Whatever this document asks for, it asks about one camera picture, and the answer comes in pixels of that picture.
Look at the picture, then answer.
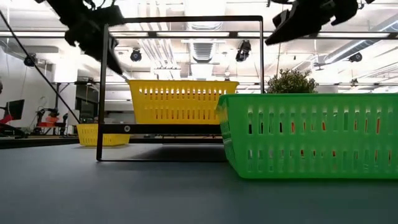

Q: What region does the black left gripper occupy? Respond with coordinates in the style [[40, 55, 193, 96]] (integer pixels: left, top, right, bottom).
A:
[[46, 0, 126, 75]]

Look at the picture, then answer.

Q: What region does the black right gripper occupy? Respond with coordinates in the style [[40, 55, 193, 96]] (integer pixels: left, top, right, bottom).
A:
[[265, 0, 359, 45]]

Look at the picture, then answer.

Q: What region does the yellow plastic slotted basket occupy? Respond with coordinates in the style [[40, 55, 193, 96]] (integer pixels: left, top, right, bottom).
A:
[[76, 123, 131, 147], [128, 79, 240, 125]]

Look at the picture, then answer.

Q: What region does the wooden shelf black metal frame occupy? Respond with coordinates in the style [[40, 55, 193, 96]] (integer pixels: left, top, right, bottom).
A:
[[95, 15, 265, 162]]

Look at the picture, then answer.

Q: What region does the green plastic slotted basket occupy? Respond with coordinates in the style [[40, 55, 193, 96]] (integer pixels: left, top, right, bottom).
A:
[[215, 93, 398, 180]]

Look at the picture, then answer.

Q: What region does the potted plant ribbed grey pot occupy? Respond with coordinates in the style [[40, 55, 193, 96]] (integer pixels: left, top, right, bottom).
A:
[[266, 68, 319, 95]]

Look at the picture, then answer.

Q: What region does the silver ceiling pipe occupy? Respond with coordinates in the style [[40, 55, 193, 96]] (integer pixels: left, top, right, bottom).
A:
[[323, 14, 398, 65]]

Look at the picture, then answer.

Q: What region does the black metal rack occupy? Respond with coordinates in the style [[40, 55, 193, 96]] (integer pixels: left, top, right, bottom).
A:
[[51, 81, 104, 135]]

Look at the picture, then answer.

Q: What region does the background robot station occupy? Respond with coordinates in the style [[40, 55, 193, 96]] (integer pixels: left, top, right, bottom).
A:
[[34, 106, 69, 137]]

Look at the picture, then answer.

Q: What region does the black computer monitor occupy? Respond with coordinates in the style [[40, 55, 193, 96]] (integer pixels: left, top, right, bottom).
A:
[[3, 99, 25, 121]]

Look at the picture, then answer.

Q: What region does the ceiling strip light rail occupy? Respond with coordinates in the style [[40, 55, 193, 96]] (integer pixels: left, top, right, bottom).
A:
[[0, 29, 398, 40]]

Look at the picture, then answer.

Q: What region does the silver ventilation duct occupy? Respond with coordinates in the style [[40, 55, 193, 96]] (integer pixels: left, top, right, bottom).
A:
[[182, 0, 228, 82]]

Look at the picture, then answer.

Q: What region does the black metal rig frame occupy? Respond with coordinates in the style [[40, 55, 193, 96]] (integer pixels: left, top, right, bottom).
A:
[[0, 11, 224, 149]]

